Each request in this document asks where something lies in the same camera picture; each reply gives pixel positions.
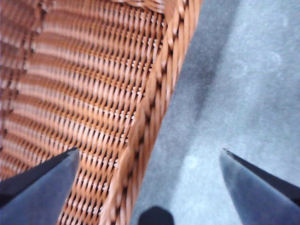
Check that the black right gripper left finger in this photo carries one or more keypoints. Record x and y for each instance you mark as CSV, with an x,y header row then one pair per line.
x,y
35,199

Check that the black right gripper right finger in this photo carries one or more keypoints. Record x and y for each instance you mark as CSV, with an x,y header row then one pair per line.
x,y
262,199

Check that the brown wicker basket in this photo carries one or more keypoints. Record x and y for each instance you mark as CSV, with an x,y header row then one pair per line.
x,y
82,70

